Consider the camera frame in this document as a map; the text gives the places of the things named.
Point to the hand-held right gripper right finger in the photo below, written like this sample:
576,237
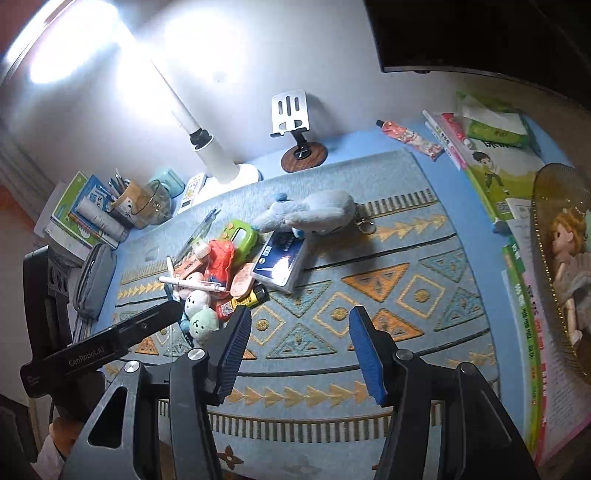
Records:
369,357

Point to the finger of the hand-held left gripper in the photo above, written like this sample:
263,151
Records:
152,321

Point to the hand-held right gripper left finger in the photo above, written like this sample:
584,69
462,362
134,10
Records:
235,344

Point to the three-ball dango plush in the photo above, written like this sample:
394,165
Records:
203,323

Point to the white pen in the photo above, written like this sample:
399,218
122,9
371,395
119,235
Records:
194,282

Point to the pink oval eraser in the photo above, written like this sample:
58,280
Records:
242,281

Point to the red snack packet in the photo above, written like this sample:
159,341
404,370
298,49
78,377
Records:
220,261

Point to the green digital timer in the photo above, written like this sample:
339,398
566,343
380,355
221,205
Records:
247,240

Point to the pale blue elephant plush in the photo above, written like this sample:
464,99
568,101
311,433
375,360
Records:
314,210

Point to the amber glass bowl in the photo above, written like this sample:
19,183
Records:
554,184

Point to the blue desktop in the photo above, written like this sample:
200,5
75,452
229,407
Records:
360,141

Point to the person's left hand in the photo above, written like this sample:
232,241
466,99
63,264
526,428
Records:
67,431

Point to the small red packet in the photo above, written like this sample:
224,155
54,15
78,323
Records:
223,308

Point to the grey pencil case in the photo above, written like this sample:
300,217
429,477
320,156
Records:
94,277

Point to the clear plastic wrapper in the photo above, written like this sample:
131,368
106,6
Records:
151,256

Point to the blue plastic card case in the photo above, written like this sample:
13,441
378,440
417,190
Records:
281,258

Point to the transparent pen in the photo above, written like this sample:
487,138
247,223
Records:
203,226

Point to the books and white roll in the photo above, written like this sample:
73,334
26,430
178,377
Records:
64,207

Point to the white cylindrical bottle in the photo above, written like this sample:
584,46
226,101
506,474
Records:
99,219

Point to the blue patterned desk mat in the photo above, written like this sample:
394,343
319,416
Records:
415,258

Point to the clear glass cup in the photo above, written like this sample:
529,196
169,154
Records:
154,207

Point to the brown pen holder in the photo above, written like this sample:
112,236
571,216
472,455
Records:
129,201

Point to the blue book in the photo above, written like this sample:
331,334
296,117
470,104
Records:
94,194

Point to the white patterned card box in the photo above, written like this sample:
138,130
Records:
191,191

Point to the mint green container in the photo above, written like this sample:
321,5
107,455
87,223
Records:
173,182

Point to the bunch of dark pens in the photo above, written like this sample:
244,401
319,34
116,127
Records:
117,182

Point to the green spine book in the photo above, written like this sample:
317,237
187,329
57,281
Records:
521,323

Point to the white desk lamp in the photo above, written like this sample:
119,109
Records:
214,157

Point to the pink book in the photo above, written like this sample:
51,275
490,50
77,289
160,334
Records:
563,406

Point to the floral hand cream tube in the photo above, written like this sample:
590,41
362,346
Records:
411,136

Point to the blonde doll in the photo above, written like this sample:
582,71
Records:
565,240

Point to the green cartoon workbook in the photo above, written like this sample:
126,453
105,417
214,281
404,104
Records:
503,170

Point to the phone stand with wooden base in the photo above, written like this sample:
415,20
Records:
288,110

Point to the red tube with white cap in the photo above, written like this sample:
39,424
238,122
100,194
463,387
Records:
455,129

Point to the green tissue pack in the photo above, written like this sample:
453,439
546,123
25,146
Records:
498,134

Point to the black television screen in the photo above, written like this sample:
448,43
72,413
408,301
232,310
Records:
461,32

